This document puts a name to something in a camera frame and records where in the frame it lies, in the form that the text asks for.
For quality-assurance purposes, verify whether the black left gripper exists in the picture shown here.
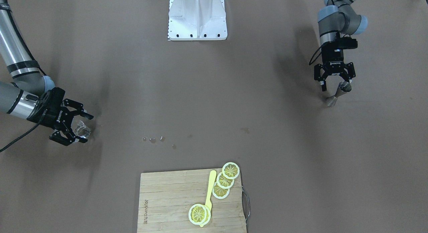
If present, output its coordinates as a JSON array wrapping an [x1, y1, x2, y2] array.
[[314, 37, 358, 92]]

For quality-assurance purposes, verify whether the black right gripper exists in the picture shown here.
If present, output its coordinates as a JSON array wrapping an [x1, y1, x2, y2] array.
[[26, 87, 94, 146]]

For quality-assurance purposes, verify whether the clear glass measuring cup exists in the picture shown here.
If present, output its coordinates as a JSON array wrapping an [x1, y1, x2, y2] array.
[[72, 120, 91, 139]]

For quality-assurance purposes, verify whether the steel jigger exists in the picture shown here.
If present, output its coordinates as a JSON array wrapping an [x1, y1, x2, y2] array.
[[326, 81, 352, 108]]

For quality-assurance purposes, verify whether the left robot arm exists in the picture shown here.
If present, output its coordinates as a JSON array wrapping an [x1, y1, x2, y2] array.
[[314, 0, 368, 92]]

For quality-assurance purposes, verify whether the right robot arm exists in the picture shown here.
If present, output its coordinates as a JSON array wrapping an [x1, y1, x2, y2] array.
[[0, 0, 93, 147]]

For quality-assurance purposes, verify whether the wooden cutting board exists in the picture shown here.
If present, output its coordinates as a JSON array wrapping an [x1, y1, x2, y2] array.
[[136, 169, 248, 233]]

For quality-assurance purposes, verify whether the lemon slice outer end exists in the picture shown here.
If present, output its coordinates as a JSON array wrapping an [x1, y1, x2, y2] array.
[[222, 162, 240, 180]]

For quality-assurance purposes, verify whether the lemon slice middle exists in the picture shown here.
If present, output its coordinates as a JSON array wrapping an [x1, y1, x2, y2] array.
[[216, 172, 234, 189]]

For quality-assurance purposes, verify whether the lemon slice on spoon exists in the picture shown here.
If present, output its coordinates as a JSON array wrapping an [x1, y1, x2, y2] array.
[[188, 204, 211, 227]]

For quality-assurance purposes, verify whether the lemon slice near spoon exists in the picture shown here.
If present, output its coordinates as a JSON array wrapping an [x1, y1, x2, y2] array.
[[212, 183, 230, 199]]

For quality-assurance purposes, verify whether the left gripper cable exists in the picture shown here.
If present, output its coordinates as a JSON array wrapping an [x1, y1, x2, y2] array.
[[308, 46, 323, 66]]

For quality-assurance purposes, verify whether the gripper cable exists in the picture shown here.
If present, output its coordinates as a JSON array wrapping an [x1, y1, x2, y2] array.
[[0, 123, 40, 153], [308, 46, 323, 66]]

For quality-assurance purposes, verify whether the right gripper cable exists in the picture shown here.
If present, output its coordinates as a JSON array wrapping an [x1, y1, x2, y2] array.
[[0, 123, 40, 153]]

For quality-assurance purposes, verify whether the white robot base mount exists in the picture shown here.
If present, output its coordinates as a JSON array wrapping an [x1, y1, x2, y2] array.
[[167, 0, 228, 41]]

